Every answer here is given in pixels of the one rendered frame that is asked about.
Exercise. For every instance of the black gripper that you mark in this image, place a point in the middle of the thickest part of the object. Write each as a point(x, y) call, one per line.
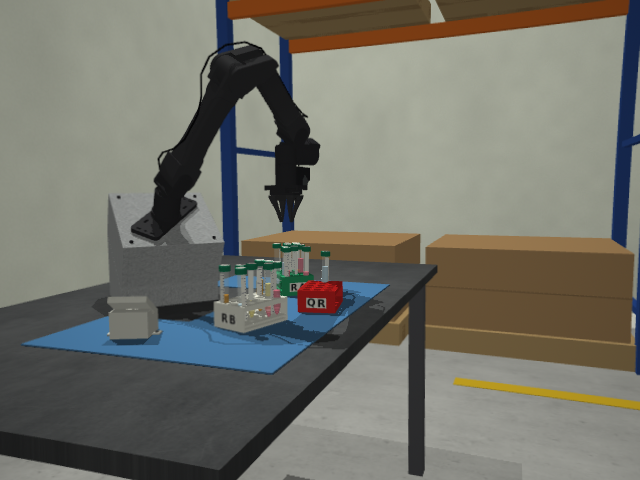
point(285, 189)

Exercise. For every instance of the white test tube rack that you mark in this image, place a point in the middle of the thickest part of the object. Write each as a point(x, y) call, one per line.
point(232, 317)

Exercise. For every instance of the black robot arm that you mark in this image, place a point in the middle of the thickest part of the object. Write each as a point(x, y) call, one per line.
point(181, 167)

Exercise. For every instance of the red rack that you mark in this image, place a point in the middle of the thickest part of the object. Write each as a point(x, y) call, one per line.
point(312, 297)

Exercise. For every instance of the blue bench mat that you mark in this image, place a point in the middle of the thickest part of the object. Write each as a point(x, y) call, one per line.
point(199, 342)

